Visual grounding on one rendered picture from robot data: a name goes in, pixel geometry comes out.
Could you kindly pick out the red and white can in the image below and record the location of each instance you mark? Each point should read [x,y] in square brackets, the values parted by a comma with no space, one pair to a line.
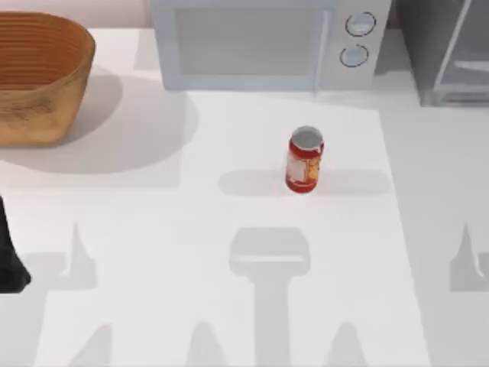
[303,164]

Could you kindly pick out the pale microwave oven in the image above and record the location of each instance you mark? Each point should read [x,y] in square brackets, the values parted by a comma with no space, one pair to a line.
[244,46]

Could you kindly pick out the microwave knob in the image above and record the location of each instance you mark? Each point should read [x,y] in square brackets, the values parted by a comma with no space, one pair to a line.
[354,56]
[360,23]

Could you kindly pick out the wooden basket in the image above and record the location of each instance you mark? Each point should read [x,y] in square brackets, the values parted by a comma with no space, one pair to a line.
[46,95]

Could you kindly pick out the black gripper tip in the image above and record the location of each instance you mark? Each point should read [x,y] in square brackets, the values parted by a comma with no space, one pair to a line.
[9,264]

